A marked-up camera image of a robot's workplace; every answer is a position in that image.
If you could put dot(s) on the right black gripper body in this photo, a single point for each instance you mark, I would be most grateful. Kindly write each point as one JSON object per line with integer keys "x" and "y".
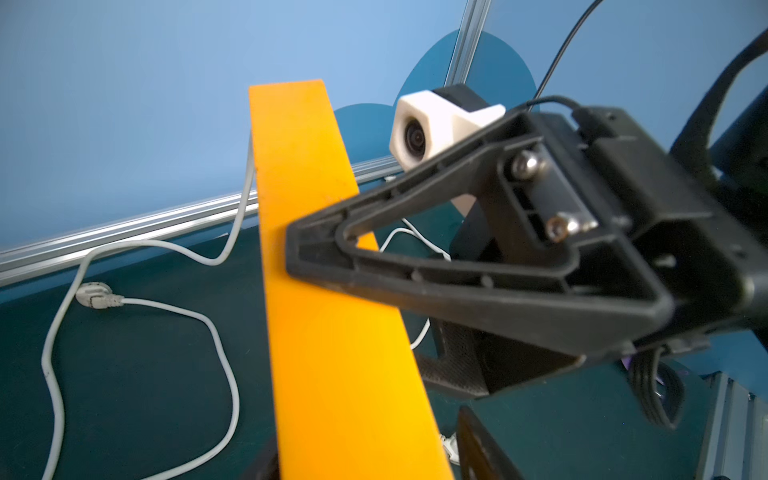
{"x": 697, "y": 213}

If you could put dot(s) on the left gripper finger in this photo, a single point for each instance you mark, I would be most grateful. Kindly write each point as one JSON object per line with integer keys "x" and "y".
{"x": 481, "y": 457}

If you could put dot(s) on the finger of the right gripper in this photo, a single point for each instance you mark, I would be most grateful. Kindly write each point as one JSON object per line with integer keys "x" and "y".
{"x": 549, "y": 267}

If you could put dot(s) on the orange power strip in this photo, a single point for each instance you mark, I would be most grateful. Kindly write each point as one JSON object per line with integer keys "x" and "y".
{"x": 348, "y": 398}

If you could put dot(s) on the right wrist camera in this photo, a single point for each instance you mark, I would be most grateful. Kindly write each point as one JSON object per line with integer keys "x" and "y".
{"x": 429, "y": 122}

